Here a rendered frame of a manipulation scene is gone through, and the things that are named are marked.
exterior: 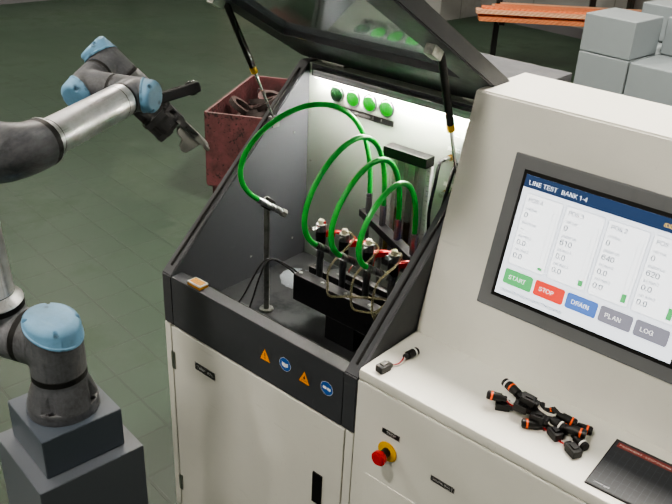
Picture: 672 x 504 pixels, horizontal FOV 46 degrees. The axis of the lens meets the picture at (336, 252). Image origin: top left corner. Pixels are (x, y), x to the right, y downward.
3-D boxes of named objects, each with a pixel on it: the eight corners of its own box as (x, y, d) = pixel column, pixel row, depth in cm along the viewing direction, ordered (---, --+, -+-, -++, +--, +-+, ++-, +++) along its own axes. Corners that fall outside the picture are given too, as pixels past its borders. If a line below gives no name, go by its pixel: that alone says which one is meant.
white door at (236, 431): (179, 503, 255) (168, 325, 223) (185, 499, 257) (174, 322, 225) (330, 623, 219) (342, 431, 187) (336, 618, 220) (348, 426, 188)
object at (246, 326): (173, 325, 223) (170, 276, 215) (185, 319, 226) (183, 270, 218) (340, 426, 188) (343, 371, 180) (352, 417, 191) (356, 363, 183)
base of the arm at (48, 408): (45, 437, 164) (39, 398, 159) (16, 401, 174) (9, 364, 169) (112, 407, 173) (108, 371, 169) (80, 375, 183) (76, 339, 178)
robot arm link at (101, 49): (72, 63, 184) (92, 44, 190) (108, 97, 188) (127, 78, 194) (87, 46, 179) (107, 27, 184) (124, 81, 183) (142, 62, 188)
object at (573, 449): (476, 410, 165) (480, 389, 163) (502, 387, 173) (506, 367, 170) (577, 462, 153) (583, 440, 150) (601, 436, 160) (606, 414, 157)
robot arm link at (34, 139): (13, 142, 135) (163, 66, 175) (-39, 132, 138) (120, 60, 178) (24, 203, 141) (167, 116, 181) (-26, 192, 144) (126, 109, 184)
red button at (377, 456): (366, 463, 179) (368, 445, 177) (377, 454, 182) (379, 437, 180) (385, 474, 176) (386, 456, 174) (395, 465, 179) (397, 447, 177)
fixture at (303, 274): (292, 320, 221) (293, 272, 213) (316, 307, 227) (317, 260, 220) (388, 371, 201) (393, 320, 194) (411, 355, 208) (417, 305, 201)
